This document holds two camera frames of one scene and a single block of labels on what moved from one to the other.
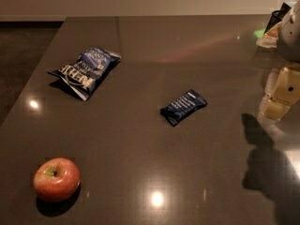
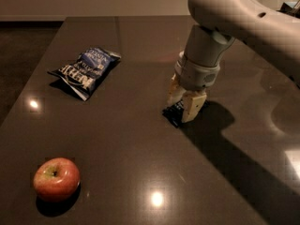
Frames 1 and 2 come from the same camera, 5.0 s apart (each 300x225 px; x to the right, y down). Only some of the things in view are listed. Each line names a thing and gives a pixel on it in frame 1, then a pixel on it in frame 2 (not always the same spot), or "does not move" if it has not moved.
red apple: (56, 179) does not move
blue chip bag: (84, 73) does not move
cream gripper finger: (281, 91) -> (193, 77)
